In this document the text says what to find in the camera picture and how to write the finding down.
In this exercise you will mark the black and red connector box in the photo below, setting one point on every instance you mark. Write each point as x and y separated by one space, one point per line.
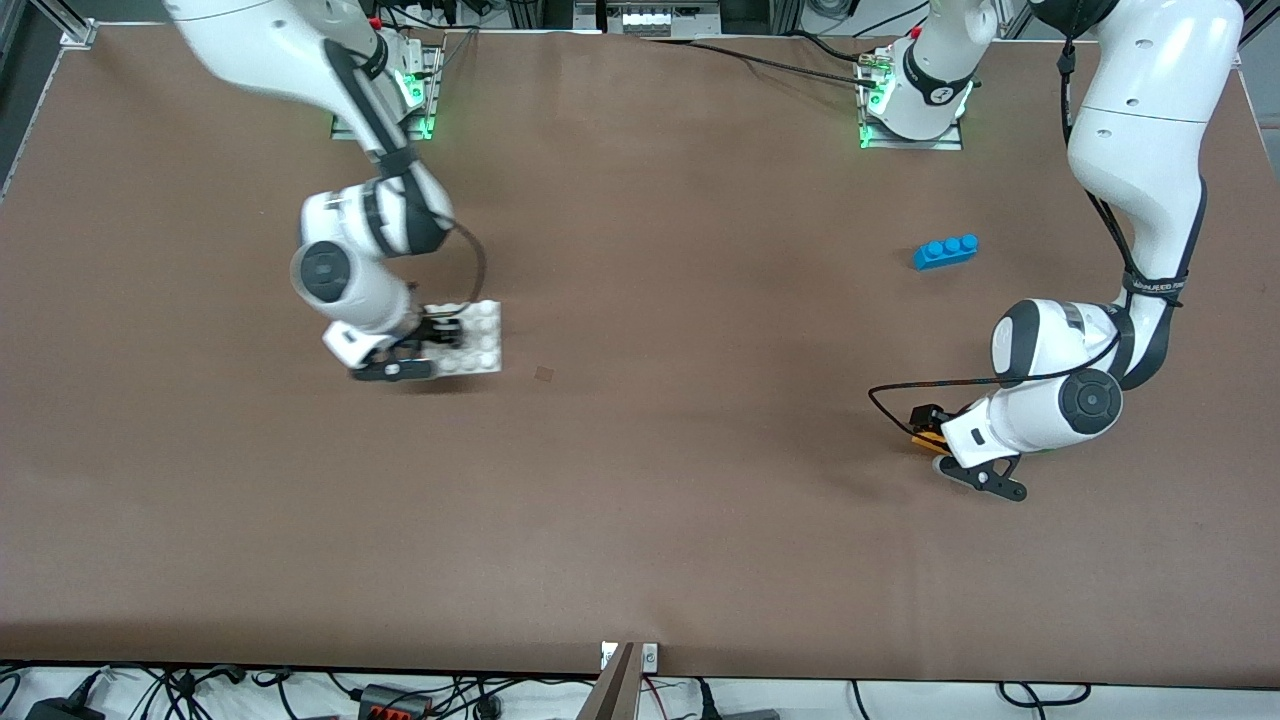
395 703

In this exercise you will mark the blue toy block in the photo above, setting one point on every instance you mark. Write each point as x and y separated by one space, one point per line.
945 252

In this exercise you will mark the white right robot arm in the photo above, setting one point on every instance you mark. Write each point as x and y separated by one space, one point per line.
250 40

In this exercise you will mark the white power strip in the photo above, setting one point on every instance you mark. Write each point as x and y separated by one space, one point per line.
650 18

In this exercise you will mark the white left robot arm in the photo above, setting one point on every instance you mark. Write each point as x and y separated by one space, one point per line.
1140 150

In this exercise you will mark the white studded base plate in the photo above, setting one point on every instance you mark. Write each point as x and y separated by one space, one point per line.
482 340

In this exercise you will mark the black power adapter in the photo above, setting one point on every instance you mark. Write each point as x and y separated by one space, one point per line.
60 708

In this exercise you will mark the yellow toy block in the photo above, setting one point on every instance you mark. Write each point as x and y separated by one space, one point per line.
928 441

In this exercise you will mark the grey camera pole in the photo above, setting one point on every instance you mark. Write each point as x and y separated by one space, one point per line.
612 690

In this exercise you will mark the white pole bracket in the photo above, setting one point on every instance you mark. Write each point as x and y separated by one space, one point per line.
649 657

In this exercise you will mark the aluminium frame profile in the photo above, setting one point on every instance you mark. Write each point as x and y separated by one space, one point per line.
75 25

